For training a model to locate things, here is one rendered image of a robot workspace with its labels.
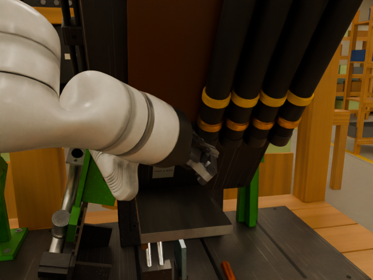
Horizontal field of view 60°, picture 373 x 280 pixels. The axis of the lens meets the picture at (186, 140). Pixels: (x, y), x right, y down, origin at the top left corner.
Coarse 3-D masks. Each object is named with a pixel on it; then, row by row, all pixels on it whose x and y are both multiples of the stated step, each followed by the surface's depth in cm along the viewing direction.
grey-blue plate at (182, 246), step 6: (174, 240) 74; (180, 240) 68; (174, 246) 74; (180, 246) 66; (174, 252) 74; (180, 252) 67; (180, 258) 67; (174, 264) 72; (180, 264) 67; (174, 270) 73; (180, 270) 68; (174, 276) 73; (180, 276) 68; (186, 276) 68
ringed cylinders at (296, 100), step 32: (224, 0) 39; (288, 0) 39; (320, 0) 39; (352, 0) 40; (224, 32) 41; (256, 32) 42; (288, 32) 44; (320, 32) 45; (224, 64) 44; (256, 64) 45; (288, 64) 46; (320, 64) 47; (224, 96) 49; (256, 96) 50; (288, 96) 53; (224, 128) 57; (256, 128) 57; (288, 128) 57
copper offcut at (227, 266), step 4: (220, 264) 81; (224, 264) 80; (228, 264) 80; (224, 268) 78; (228, 268) 78; (224, 272) 78; (228, 272) 77; (232, 272) 77; (228, 276) 75; (232, 276) 75
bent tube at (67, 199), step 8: (72, 152) 75; (80, 152) 76; (72, 160) 73; (80, 160) 74; (72, 168) 78; (80, 168) 79; (72, 176) 80; (72, 184) 81; (64, 192) 82; (72, 192) 82; (64, 200) 81; (72, 200) 81; (64, 208) 80; (56, 240) 75; (64, 240) 76; (56, 248) 74
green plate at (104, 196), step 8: (88, 152) 66; (88, 160) 66; (88, 168) 68; (96, 168) 68; (80, 176) 67; (88, 176) 68; (96, 176) 68; (80, 184) 67; (88, 184) 69; (96, 184) 69; (104, 184) 69; (80, 192) 67; (88, 192) 69; (96, 192) 69; (104, 192) 70; (80, 200) 68; (88, 200) 69; (96, 200) 70; (104, 200) 70; (112, 200) 70
